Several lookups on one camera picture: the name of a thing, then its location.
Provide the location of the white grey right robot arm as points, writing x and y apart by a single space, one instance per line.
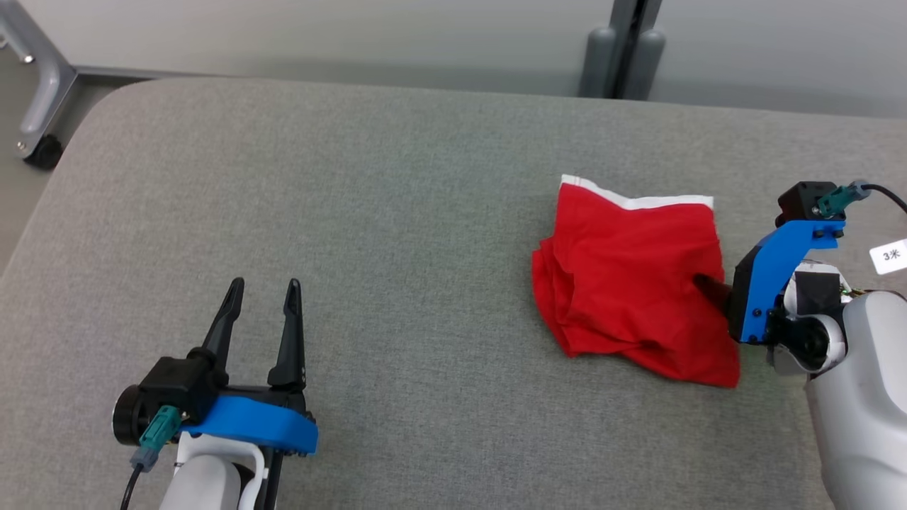
864 397

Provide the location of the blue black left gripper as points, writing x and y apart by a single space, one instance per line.
262 421

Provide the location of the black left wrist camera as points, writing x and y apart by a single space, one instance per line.
170 382

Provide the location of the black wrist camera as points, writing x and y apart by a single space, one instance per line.
801 202
170 382

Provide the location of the grey metal partition post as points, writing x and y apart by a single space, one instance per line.
602 57

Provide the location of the red shorts with white trim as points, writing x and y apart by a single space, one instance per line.
623 283

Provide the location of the grey metal partition leg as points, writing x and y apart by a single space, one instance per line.
46 78

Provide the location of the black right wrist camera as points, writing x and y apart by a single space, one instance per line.
801 202

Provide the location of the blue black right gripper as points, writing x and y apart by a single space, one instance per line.
762 283

